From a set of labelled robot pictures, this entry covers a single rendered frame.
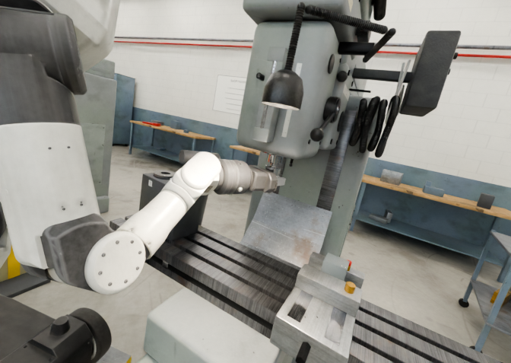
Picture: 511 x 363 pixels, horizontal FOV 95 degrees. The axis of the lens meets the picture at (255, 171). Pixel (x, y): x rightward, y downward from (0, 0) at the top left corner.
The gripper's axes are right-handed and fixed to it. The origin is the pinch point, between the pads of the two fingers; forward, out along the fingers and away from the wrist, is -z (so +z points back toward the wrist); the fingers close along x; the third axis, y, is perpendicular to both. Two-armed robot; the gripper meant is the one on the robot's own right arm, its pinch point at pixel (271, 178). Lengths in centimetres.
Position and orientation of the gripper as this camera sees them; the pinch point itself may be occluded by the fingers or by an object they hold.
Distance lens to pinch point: 69.5
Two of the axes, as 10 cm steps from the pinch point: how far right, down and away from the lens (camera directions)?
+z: -7.7, -0.4, -6.3
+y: -2.0, 9.6, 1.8
